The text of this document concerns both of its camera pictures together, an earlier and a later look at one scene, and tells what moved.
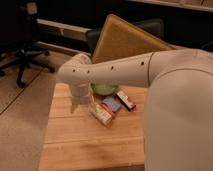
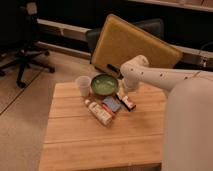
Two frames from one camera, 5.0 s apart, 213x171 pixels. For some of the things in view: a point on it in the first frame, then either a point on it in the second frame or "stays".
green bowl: x=104 y=88 stays
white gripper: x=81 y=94 -> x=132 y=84
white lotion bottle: x=101 y=114 stays
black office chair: x=29 y=51 stays
